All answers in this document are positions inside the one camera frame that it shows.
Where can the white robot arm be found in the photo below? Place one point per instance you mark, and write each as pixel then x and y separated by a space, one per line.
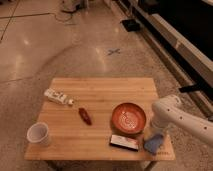
pixel 167 110

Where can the orange ceramic bowl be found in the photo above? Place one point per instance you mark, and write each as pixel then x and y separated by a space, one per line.
pixel 128 118

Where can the white red flat box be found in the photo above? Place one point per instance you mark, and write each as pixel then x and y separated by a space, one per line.
pixel 124 142

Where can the white plastic cup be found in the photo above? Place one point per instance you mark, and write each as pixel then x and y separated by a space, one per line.
pixel 39 134

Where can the white tube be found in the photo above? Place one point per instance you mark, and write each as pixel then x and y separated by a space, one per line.
pixel 58 97

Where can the black floor object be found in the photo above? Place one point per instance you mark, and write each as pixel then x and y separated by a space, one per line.
pixel 130 25

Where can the wooden table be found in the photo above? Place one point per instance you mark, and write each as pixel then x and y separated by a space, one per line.
pixel 72 139

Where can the long white black bench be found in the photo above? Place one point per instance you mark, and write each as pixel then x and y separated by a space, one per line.
pixel 191 68

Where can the white base on floor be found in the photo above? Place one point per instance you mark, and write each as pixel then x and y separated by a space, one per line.
pixel 73 5

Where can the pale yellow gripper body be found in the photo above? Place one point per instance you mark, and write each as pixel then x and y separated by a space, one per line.
pixel 156 131

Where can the blue tape cross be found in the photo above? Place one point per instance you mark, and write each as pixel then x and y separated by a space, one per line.
pixel 112 51

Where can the red chili pepper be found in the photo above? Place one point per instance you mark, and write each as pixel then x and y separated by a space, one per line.
pixel 85 117

